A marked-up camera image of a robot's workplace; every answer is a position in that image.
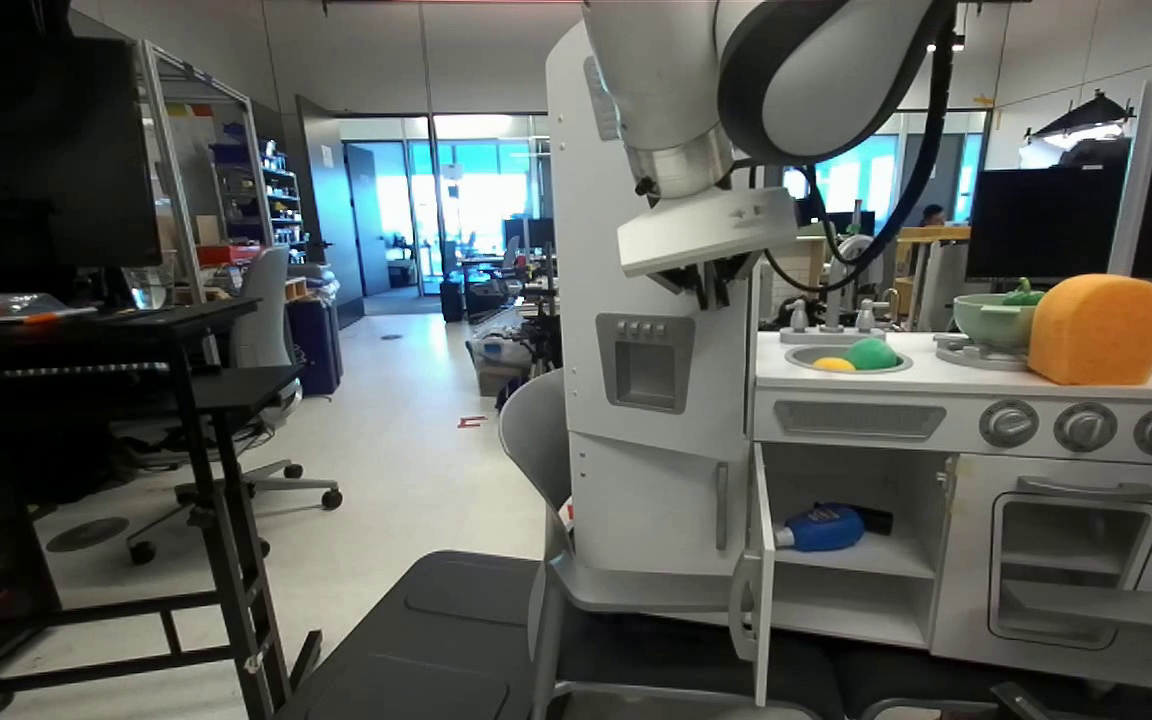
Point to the white slanted post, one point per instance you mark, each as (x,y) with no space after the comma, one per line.
(1143,172)

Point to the blue bottle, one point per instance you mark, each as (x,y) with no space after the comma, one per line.
(822,530)

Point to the white small cabinet door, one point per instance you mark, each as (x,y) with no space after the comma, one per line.
(761,573)

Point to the white shelf rack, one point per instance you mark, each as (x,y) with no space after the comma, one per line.
(158,160)

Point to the black metal desk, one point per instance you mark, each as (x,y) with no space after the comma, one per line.
(70,324)

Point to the grey plastic chair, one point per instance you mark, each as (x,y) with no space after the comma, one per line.
(532,435)

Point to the black computer monitor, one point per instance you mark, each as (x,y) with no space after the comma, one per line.
(1040,212)

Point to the grey sink basin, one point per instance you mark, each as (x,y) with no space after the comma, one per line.
(803,354)

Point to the grey office chair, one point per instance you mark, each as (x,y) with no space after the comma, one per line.
(263,313)

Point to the grey burner grate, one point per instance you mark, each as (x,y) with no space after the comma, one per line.
(968,354)

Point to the white oven door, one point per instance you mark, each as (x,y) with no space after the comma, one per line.
(968,587)

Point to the grey toy faucet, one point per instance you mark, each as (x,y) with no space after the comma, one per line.
(796,319)

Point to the dark blue bin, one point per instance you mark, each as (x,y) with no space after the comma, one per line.
(316,351)

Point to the white toy kitchen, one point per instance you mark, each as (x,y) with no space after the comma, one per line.
(868,391)

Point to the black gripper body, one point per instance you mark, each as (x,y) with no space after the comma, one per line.
(710,281)

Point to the pale green toy pot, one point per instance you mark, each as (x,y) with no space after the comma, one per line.
(990,321)

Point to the white arched cabinet door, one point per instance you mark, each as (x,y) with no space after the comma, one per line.
(602,241)

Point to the orange plush toy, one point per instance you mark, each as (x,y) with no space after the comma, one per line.
(1098,328)

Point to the large black screen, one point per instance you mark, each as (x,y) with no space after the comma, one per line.
(43,160)

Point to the green toy bell pepper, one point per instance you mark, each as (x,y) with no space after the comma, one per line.
(1027,291)

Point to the green plush ball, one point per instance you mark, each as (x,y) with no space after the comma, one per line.
(874,354)

